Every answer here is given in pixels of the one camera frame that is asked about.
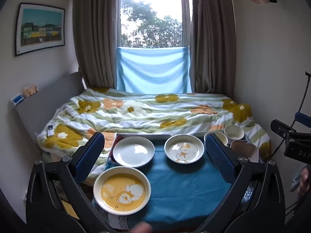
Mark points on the cream cup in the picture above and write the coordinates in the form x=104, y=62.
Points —
x=233, y=132
x=222, y=138

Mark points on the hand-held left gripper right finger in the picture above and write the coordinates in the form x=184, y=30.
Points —
x=220, y=157

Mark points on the person's right hand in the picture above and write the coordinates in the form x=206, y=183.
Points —
x=306, y=183

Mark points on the teal towel mat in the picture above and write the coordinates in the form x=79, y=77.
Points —
x=184, y=187

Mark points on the white remote control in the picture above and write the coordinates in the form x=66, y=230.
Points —
x=50, y=130

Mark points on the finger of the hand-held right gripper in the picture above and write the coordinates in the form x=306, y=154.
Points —
x=281, y=127
x=303, y=119

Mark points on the brown curtain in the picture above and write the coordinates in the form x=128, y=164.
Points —
x=211, y=36
x=97, y=34

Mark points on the beige snack packet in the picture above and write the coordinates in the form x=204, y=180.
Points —
x=30, y=90

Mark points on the plain white plate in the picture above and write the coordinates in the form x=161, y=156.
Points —
x=133, y=151

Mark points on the blue white small box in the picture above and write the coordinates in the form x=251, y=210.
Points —
x=17, y=100

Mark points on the window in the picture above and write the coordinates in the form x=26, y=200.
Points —
x=150, y=14

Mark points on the framed house picture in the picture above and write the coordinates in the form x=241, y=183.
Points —
x=40, y=28

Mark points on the yellow duck print bowl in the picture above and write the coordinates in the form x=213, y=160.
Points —
x=121, y=191

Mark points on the light blue cloth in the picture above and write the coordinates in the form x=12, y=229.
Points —
x=153, y=70

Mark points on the grey headboard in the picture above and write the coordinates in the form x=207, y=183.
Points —
x=41, y=106

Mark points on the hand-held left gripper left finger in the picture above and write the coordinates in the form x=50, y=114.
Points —
x=90, y=156

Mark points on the floral striped blanket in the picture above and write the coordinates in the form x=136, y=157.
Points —
x=145, y=111

